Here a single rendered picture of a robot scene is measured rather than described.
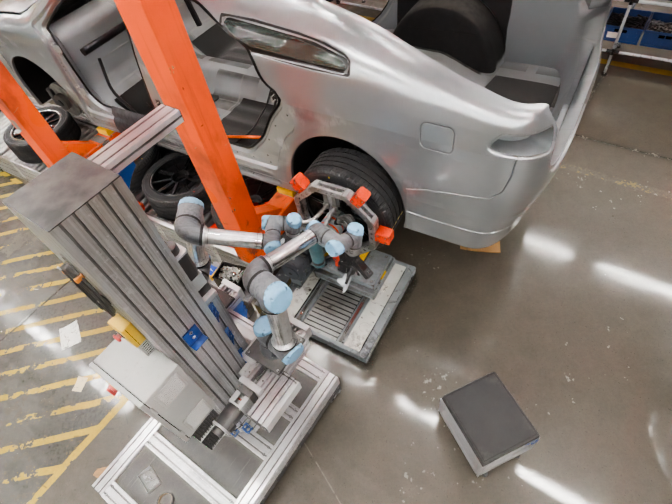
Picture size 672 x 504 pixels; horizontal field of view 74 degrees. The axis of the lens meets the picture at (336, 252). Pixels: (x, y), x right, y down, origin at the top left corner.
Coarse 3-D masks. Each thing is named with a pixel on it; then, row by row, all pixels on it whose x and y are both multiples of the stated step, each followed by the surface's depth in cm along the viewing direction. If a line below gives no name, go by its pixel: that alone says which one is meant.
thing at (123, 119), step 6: (114, 108) 351; (120, 108) 348; (114, 114) 354; (120, 114) 350; (126, 114) 346; (132, 114) 343; (138, 114) 340; (114, 120) 357; (120, 120) 354; (126, 120) 351; (132, 120) 346; (138, 120) 342; (120, 126) 358; (126, 126) 353; (120, 132) 366
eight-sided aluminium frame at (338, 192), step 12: (312, 192) 254; (324, 192) 248; (336, 192) 244; (348, 192) 243; (300, 204) 270; (348, 204) 245; (360, 216) 248; (372, 216) 248; (372, 228) 251; (372, 240) 260
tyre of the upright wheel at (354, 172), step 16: (320, 160) 260; (336, 160) 252; (352, 160) 251; (368, 160) 251; (320, 176) 253; (336, 176) 246; (352, 176) 244; (368, 176) 247; (384, 176) 251; (384, 192) 249; (384, 208) 248; (400, 208) 262; (384, 224) 256
